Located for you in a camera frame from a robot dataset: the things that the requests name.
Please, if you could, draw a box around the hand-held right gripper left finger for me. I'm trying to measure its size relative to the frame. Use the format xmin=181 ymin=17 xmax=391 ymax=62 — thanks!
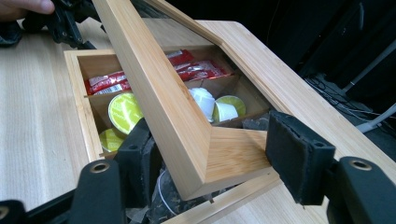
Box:
xmin=115 ymin=118 xmax=163 ymax=208

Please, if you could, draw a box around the wooden compartment box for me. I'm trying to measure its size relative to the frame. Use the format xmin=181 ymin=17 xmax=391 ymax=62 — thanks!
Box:
xmin=64 ymin=43 xmax=344 ymax=224

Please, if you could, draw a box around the wooden framed glass lid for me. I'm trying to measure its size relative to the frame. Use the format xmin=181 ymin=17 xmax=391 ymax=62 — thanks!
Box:
xmin=92 ymin=0 xmax=337 ymax=202

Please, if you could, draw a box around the white capsule with green lid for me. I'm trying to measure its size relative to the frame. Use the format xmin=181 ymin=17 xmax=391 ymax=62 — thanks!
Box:
xmin=98 ymin=127 xmax=126 ymax=154
xmin=212 ymin=94 xmax=248 ymax=123
xmin=107 ymin=91 xmax=145 ymax=135
xmin=188 ymin=87 xmax=217 ymax=123

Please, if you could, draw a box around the dark tea sachet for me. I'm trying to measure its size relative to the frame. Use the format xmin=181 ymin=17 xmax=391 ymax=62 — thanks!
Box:
xmin=148 ymin=167 xmax=216 ymax=224
xmin=242 ymin=112 xmax=271 ymax=132

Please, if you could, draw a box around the red stick packet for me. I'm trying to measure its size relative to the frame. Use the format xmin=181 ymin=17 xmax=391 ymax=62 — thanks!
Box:
xmin=84 ymin=49 xmax=196 ymax=89
xmin=92 ymin=60 xmax=233 ymax=96

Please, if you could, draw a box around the bundle of floor cables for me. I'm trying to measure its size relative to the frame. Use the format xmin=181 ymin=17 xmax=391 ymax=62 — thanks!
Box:
xmin=305 ymin=75 xmax=396 ymax=126

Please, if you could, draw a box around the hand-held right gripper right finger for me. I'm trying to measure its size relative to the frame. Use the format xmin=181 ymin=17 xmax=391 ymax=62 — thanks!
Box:
xmin=264 ymin=110 xmax=337 ymax=206

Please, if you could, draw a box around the white desk frame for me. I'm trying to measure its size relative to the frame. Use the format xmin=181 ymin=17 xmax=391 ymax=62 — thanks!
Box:
xmin=341 ymin=39 xmax=396 ymax=133

